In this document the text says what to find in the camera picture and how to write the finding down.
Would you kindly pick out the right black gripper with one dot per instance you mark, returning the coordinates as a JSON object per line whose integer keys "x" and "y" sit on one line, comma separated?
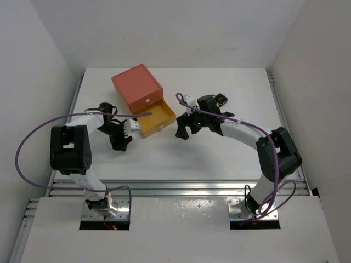
{"x": 182, "y": 131}

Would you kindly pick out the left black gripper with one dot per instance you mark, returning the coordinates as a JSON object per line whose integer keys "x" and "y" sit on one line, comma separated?
{"x": 116, "y": 143}

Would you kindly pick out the yellow drawer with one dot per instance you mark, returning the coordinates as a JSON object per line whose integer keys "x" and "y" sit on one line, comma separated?
{"x": 162, "y": 116}

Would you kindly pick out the orange drawer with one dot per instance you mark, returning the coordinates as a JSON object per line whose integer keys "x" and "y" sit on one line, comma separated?
{"x": 139, "y": 98}

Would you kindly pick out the black square compact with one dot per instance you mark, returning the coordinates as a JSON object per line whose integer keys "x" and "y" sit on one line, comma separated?
{"x": 221, "y": 99}

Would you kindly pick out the orange drawer box shell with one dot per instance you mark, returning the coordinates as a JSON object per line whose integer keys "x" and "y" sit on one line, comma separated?
{"x": 134, "y": 78}

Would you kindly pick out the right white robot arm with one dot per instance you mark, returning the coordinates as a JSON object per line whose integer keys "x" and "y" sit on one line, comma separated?
{"x": 277, "y": 153}

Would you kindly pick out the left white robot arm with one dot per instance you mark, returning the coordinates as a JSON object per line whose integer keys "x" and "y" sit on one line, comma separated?
{"x": 71, "y": 155}

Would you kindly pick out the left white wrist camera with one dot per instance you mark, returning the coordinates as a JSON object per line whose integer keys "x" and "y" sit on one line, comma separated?
{"x": 131, "y": 125}

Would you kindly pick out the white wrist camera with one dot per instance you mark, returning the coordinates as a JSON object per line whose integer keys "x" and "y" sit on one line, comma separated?
{"x": 190, "y": 101}
{"x": 131, "y": 125}

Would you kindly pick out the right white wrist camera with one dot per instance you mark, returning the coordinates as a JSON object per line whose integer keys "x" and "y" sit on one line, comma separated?
{"x": 190, "y": 101}

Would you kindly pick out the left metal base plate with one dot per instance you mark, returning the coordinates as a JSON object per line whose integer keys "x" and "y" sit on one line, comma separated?
{"x": 116, "y": 210}

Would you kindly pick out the aluminium rail frame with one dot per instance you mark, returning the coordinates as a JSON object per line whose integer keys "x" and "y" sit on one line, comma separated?
{"x": 179, "y": 211}

